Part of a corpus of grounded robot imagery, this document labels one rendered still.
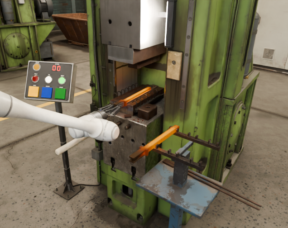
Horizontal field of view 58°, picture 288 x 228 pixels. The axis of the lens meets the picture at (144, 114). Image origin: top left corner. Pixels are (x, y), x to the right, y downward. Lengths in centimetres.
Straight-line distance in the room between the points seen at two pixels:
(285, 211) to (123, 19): 204
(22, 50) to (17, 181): 401
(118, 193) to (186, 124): 87
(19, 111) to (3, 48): 513
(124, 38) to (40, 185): 167
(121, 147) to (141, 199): 43
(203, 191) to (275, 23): 554
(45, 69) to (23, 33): 440
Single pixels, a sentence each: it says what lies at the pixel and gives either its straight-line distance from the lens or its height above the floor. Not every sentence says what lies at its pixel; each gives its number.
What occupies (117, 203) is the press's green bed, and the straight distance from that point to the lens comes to 226.
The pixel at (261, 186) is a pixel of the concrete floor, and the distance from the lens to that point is 284.
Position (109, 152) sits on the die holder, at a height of 59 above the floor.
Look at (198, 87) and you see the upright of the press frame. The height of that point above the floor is 116.
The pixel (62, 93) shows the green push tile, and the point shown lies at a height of 101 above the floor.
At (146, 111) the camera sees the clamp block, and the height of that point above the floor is 98.
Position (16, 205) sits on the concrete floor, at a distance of 260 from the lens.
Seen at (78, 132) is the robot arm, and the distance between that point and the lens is 145.
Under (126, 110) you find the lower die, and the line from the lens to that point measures 178.
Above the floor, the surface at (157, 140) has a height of 98.
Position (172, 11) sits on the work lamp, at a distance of 157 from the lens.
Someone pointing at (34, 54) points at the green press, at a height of 28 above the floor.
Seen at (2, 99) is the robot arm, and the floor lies 129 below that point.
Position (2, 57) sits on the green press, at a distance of 634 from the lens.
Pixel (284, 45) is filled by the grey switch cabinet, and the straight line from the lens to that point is 670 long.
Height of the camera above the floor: 170
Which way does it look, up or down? 26 degrees down
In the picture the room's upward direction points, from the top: 1 degrees clockwise
